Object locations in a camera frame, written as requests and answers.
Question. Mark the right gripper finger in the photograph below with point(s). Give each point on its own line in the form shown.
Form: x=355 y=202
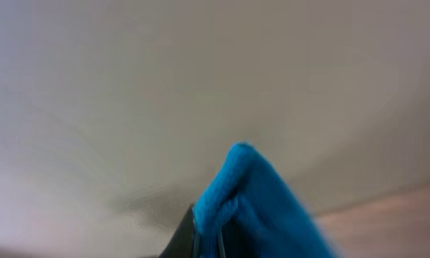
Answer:
x=185 y=242

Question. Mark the blue t-shirt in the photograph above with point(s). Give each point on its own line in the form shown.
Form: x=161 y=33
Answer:
x=248 y=190

